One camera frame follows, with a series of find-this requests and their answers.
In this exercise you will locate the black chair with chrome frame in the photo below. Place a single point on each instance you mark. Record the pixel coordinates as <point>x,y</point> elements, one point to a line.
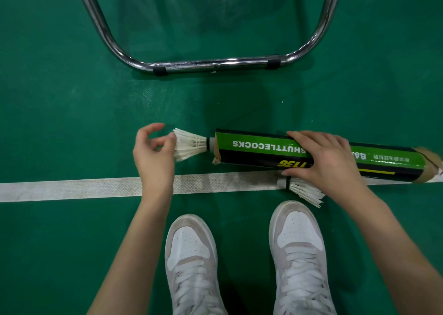
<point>214,64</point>

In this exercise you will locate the person's left shoe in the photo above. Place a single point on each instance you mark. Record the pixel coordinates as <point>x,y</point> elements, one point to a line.
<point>190,256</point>

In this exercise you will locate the person's right shoe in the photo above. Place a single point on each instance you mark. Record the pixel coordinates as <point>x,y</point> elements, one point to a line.
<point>299,242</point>

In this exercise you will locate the person's shoe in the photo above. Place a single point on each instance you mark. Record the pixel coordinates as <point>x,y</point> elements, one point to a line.
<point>190,256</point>
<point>299,242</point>

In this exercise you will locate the person's right forearm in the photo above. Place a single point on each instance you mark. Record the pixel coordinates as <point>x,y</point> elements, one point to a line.
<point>401,259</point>

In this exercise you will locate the person's left hand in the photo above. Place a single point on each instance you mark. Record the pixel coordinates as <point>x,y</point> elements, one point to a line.
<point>155,166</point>

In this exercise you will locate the single feather shuttlecock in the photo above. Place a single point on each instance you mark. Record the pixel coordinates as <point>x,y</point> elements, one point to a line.
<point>188,143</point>
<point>306,191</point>

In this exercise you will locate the black green Hangyu tube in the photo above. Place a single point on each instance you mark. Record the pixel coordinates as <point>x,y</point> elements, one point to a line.
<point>252,145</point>

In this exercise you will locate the person's left forearm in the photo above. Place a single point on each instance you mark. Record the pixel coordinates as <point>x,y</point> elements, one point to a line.
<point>131,259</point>

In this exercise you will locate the person's right hand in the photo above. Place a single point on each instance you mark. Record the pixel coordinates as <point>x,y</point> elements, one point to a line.
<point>332,169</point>

